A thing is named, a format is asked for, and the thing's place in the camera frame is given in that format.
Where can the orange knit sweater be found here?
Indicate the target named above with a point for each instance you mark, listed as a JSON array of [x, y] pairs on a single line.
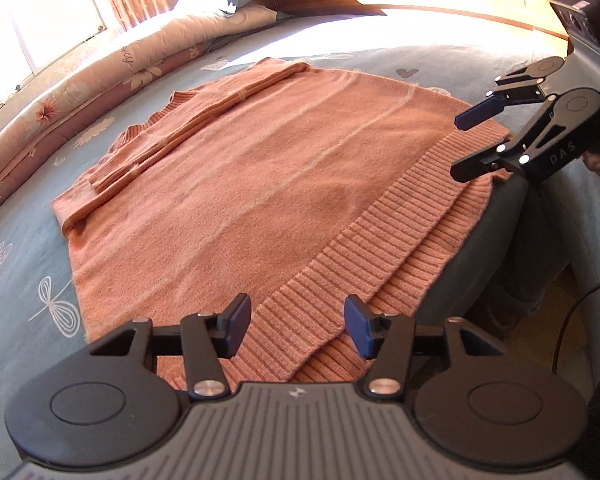
[[260, 170]]

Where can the person's grey trouser leg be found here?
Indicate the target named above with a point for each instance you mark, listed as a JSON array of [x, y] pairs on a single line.
[[535, 250]]

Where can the window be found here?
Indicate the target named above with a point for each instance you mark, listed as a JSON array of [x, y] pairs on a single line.
[[30, 20]]

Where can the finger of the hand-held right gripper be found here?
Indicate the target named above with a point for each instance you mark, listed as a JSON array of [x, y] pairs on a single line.
[[472, 170], [475, 114]]

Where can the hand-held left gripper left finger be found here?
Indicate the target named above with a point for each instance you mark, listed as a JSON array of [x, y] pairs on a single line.
[[239, 320]]

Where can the pink floral quilt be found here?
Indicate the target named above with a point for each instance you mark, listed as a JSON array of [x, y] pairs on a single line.
[[80, 80]]

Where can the blue floral bed sheet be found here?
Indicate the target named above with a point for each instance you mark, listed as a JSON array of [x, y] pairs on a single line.
[[30, 260]]

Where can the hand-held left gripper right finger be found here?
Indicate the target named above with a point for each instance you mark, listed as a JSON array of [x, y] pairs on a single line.
[[357, 325]]

